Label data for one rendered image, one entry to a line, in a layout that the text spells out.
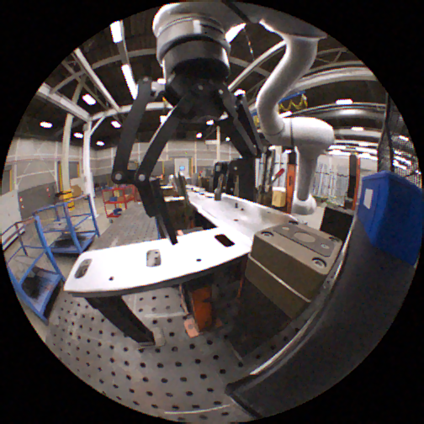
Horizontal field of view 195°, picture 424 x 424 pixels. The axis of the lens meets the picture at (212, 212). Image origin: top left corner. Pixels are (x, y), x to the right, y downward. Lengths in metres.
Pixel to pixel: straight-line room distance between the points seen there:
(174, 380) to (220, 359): 0.14
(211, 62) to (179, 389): 0.56
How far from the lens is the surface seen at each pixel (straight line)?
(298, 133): 0.59
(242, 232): 0.25
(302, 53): 0.30
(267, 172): 0.51
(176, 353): 0.43
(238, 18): 0.24
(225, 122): 0.17
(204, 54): 0.15
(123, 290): 0.17
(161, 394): 0.44
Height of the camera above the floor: 1.11
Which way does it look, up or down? 18 degrees down
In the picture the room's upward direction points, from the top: straight up
